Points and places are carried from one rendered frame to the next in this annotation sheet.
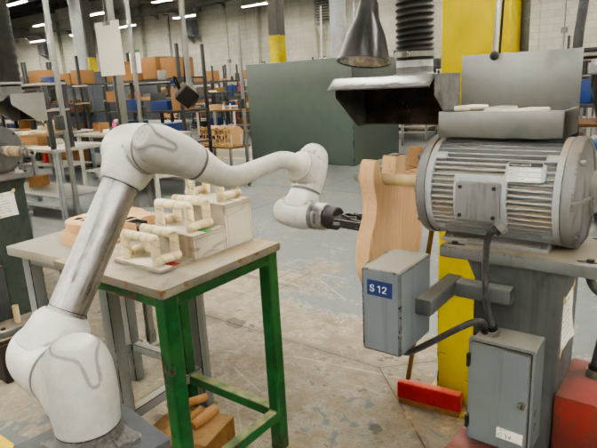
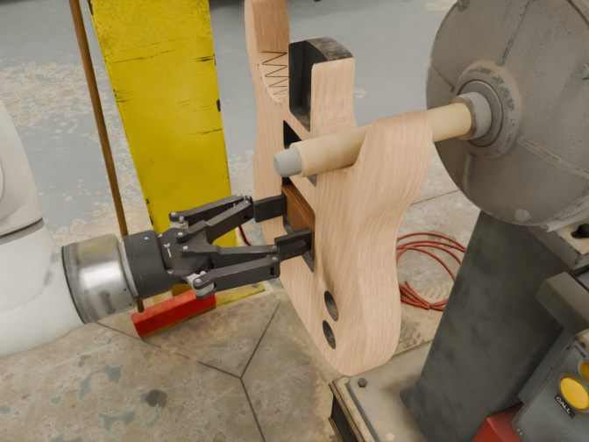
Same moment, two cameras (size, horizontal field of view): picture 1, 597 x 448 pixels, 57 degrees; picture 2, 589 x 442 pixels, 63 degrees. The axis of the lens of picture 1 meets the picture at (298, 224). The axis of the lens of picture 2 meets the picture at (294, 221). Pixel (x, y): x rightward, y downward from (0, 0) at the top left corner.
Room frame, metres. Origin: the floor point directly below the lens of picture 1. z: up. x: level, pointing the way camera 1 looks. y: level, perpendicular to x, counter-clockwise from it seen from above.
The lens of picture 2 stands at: (1.38, 0.12, 1.51)
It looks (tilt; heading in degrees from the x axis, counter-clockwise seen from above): 44 degrees down; 299
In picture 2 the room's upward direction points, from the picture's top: straight up
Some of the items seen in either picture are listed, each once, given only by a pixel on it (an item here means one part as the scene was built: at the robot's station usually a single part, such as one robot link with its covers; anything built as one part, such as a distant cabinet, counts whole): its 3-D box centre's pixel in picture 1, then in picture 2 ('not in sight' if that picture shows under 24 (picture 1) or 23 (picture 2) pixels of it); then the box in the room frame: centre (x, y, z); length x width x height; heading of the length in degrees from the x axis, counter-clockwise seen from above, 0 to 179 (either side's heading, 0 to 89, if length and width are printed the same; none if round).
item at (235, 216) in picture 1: (214, 219); not in sight; (2.10, 0.33, 1.02); 0.27 x 0.15 x 0.17; 52
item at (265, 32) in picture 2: (413, 162); (272, 40); (1.69, -0.37, 1.26); 0.07 x 0.04 x 0.10; 143
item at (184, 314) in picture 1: (182, 326); not in sight; (2.34, 0.56, 0.45); 0.05 x 0.05 x 0.90; 52
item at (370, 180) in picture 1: (372, 174); (384, 153); (1.48, -0.21, 1.27); 0.07 x 0.04 x 0.09; 143
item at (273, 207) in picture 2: not in sight; (279, 205); (1.63, -0.28, 1.09); 0.07 x 0.01 x 0.03; 53
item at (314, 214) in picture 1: (322, 216); (104, 276); (1.74, -0.08, 1.09); 0.09 x 0.06 x 0.09; 142
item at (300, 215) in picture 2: not in sight; (307, 217); (1.58, -0.27, 1.09); 0.10 x 0.03 x 0.05; 143
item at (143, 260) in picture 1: (153, 260); not in sight; (1.86, 0.52, 0.94); 0.27 x 0.15 x 0.01; 52
